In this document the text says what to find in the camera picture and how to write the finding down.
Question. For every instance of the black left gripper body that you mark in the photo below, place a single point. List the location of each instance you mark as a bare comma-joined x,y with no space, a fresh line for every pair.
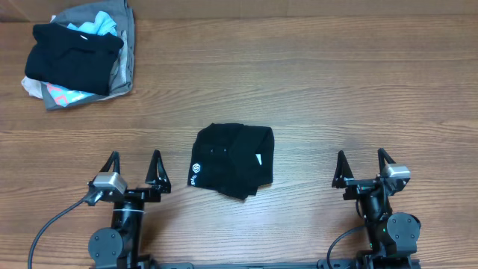
142,194

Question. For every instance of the folded black shirt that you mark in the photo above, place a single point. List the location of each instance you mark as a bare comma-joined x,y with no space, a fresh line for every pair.
72,59

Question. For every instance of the light blue garment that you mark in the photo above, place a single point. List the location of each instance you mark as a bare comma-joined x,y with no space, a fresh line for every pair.
103,24

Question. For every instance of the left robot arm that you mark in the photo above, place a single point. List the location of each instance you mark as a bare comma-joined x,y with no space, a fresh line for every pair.
118,246

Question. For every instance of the white folded garment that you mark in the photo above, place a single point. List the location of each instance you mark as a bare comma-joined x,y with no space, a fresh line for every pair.
33,87

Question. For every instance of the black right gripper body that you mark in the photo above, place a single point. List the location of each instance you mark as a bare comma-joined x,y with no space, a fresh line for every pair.
359,187

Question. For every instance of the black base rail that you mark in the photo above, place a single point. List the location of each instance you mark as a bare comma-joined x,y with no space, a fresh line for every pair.
320,264

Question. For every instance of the blue garment with red print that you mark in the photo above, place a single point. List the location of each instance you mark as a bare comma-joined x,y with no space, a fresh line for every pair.
63,96

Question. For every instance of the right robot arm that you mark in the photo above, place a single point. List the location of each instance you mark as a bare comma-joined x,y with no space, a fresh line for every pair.
392,236

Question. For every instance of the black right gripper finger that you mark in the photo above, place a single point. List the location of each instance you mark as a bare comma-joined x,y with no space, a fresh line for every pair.
386,162
343,173

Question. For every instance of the black t-shirt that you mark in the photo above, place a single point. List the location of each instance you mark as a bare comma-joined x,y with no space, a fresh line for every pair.
233,159

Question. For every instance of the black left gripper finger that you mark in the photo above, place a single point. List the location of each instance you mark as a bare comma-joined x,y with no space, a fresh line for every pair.
112,162
156,175

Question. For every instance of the folded grey shirt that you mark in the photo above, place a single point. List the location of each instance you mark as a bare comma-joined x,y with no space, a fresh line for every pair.
122,72

